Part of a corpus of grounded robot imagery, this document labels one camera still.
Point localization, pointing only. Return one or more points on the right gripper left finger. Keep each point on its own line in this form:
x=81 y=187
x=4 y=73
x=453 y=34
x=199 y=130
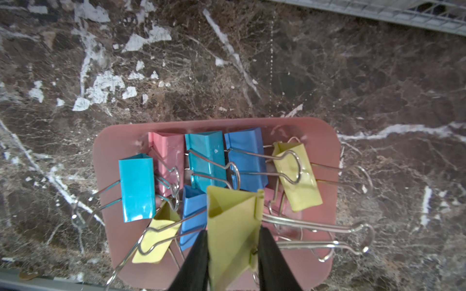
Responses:
x=193 y=275

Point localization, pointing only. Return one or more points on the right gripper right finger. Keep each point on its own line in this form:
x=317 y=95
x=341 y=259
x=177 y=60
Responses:
x=273 y=271

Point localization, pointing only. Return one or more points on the pink storage box tray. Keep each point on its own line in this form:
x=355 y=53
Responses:
x=118 y=142

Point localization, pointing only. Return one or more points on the blue binder clip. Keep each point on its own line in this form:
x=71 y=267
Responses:
x=246 y=149
x=194 y=201

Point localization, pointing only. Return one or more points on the yellow green binder clip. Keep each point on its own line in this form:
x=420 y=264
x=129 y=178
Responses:
x=306 y=193

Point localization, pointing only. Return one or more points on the teal binder clip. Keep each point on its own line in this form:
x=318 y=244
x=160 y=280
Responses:
x=137 y=187
x=207 y=162

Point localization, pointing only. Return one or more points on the white wire desk organizer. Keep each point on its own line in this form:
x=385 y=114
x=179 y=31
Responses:
x=440 y=16

